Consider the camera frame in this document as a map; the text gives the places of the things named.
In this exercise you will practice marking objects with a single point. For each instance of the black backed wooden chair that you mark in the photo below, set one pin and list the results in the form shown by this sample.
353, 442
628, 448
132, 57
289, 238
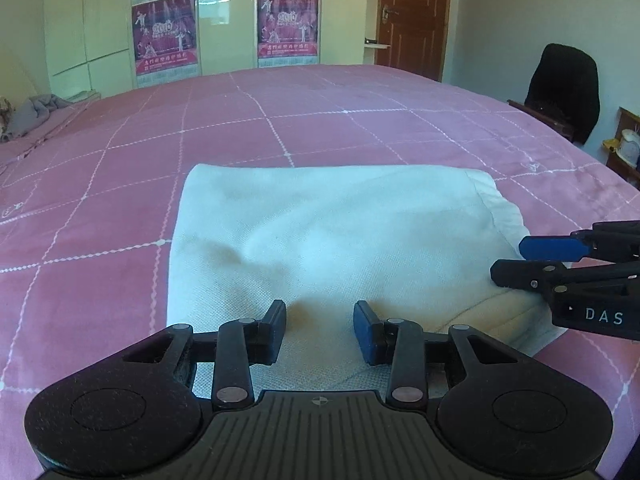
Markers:
565, 85

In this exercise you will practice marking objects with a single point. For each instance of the white round container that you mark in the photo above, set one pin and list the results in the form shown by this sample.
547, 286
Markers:
629, 149

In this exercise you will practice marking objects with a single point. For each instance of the cream glossy wardrobe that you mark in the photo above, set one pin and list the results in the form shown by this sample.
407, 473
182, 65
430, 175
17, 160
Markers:
225, 25

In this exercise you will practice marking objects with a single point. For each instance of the pink checked bedspread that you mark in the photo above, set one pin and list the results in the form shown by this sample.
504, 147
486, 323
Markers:
150, 125

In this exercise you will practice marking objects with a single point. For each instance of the grey crumpled cloth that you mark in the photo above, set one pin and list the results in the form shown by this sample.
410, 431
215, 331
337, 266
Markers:
30, 115

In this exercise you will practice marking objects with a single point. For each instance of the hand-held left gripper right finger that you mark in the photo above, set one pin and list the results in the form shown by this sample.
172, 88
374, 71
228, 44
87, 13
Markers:
364, 332

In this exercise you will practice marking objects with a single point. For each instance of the dark wooden dresser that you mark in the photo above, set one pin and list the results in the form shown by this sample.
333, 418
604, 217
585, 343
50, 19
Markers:
625, 170

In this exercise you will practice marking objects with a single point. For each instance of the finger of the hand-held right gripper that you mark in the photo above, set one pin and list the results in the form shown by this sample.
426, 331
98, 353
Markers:
550, 248
520, 273

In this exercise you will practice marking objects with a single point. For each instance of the white pants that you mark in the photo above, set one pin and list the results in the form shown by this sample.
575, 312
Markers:
340, 230

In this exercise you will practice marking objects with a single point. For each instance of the cream corner shelf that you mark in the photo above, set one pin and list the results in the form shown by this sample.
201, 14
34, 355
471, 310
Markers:
377, 45

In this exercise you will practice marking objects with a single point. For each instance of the small yellow object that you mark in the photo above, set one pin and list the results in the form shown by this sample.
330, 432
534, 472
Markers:
610, 144

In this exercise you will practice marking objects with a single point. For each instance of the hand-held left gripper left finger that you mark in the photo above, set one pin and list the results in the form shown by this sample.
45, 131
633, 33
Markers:
275, 322

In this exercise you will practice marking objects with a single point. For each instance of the large purple wall poster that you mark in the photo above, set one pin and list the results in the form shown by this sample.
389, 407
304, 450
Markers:
164, 35
288, 25

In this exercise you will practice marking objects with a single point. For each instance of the brown wooden door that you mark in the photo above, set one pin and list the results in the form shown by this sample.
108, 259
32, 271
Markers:
415, 10

